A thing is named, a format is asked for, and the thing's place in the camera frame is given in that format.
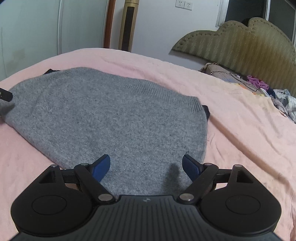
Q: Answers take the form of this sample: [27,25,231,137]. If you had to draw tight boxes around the grey navy sequin sweater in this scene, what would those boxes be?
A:
[1,68,208,196]

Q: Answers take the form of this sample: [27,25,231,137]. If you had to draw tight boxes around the grey white crumpled clothes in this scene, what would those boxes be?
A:
[260,88,296,123]

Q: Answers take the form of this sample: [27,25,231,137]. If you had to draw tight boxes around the frosted glass wardrobe door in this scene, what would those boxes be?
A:
[1,0,109,80]

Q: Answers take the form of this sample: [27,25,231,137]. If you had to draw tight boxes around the purple garment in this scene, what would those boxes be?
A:
[247,75,269,91]

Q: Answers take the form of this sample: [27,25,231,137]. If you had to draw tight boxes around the olive padded headboard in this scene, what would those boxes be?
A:
[172,17,295,95]

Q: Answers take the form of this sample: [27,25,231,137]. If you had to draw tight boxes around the gold tower fan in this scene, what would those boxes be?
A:
[118,0,139,52]

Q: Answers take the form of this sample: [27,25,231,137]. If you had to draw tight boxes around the brown wooden door frame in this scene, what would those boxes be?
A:
[103,0,116,49]

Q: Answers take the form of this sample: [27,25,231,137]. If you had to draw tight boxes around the white wall socket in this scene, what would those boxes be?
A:
[175,0,193,11]

